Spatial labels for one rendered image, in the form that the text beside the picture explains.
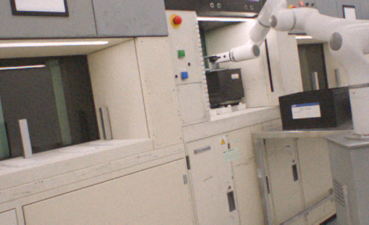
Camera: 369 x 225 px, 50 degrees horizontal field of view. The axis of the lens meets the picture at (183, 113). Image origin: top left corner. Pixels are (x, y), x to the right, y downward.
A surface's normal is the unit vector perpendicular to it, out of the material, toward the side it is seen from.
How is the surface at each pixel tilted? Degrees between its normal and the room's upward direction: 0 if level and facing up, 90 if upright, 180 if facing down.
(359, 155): 90
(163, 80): 90
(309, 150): 90
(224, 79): 90
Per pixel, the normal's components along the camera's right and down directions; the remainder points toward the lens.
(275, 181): 0.67, -0.06
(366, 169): -0.04, 0.06
